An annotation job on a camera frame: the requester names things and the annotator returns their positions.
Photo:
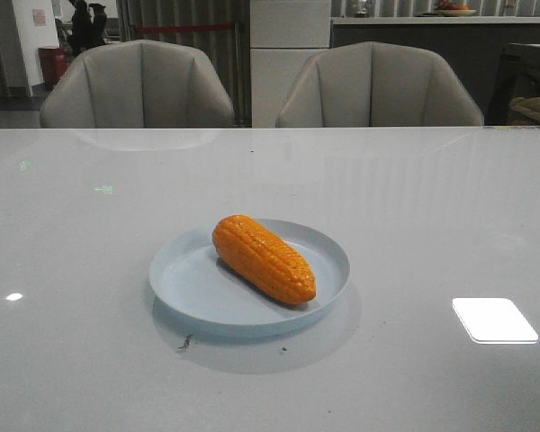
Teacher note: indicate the person in dark clothes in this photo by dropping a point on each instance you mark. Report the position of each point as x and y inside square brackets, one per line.
[88, 22]

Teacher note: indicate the fruit bowl on counter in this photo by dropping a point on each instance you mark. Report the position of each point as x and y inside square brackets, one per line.
[453, 9]

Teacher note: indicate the beige upholstered chair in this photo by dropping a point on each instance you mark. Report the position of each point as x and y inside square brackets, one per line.
[374, 84]
[138, 84]

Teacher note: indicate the left beige upholstered chair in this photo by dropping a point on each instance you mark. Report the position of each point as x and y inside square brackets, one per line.
[138, 84]

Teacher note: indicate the right beige upholstered chair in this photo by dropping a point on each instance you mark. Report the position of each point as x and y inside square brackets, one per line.
[374, 84]

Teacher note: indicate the dark grey counter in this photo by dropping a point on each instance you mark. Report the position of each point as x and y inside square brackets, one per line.
[471, 45]

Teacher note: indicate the light blue round plate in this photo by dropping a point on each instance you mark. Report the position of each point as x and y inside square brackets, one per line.
[198, 288]

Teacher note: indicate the dark wooden chair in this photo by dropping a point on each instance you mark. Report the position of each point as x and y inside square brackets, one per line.
[518, 76]

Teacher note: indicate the white cabinet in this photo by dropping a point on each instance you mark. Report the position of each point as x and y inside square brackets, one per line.
[283, 34]

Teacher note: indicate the orange toy corn cob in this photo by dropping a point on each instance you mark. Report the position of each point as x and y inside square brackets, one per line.
[264, 259]

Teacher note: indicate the small debris scrap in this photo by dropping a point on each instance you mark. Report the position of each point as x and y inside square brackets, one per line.
[186, 343]

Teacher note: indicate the red trash bin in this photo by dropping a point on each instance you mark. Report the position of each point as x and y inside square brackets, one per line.
[53, 65]

